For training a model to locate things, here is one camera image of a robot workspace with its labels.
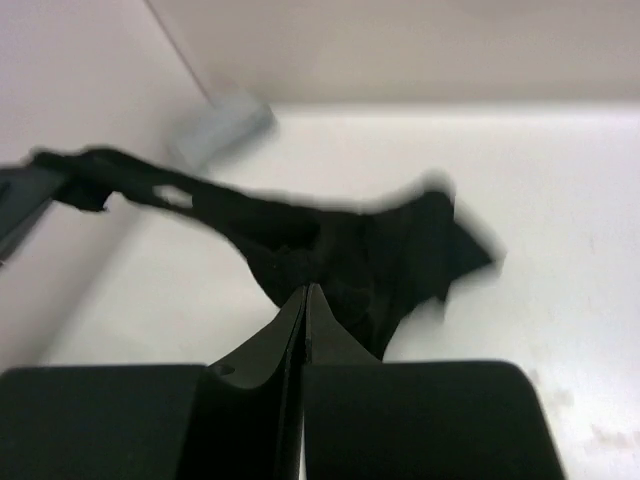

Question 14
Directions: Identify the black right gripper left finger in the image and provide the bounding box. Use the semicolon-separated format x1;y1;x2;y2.
1;289;306;479

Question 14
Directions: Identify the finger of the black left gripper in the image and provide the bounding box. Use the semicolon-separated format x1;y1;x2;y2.
0;165;67;265

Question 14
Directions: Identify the folded grey tank top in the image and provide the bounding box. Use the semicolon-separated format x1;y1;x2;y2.
168;90;276;172

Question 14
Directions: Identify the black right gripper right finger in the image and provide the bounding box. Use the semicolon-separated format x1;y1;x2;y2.
302;285;565;479

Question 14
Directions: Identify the black tank top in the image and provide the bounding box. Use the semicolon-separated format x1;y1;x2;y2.
32;148;503;358

